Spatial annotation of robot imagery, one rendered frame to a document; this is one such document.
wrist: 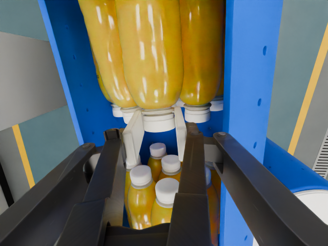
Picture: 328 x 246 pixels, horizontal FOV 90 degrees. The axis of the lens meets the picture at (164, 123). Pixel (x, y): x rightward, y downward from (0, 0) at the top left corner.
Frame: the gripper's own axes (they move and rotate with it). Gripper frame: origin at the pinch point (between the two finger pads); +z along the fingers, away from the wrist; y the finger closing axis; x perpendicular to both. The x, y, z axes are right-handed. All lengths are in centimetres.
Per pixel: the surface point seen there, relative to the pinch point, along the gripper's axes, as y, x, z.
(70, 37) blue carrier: -12.8, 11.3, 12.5
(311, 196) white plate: 32.9, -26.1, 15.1
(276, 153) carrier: 35, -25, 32
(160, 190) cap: -1.0, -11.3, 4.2
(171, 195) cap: 0.6, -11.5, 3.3
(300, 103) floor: 109, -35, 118
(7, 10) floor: -108, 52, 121
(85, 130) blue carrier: -12.9, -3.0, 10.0
